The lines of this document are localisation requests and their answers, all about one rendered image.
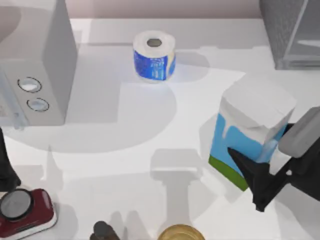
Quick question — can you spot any dark brown object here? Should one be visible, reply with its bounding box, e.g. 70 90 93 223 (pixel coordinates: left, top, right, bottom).
89 220 126 240

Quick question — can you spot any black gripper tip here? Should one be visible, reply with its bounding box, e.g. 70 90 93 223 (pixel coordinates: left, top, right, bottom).
0 126 22 194

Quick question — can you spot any white blue green milk carton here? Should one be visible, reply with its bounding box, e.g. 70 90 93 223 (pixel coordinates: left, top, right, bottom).
207 74 298 193

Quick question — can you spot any pale microwave oven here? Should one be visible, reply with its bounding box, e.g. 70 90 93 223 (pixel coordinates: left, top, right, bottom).
0 0 78 131

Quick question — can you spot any pale grey rounded box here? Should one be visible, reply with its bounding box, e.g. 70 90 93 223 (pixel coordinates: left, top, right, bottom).
278 105 320 159

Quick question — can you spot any red kitchen scale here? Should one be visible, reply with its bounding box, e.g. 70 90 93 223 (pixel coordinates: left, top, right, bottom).
0 187 59 239

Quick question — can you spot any clear microwave door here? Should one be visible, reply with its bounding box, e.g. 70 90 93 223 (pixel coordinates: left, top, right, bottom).
0 65 29 131

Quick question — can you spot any golden round object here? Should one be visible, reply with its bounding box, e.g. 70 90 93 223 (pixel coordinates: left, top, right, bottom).
156 223 207 240

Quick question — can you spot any large round microwave knob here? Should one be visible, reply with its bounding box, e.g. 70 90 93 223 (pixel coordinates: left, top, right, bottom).
16 76 43 94

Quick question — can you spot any blue wrapped toilet paper roll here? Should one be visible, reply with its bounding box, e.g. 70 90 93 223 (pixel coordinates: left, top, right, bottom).
132 30 177 85

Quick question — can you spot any small round microwave knob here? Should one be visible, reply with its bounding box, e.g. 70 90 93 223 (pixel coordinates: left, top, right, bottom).
26 97 50 112

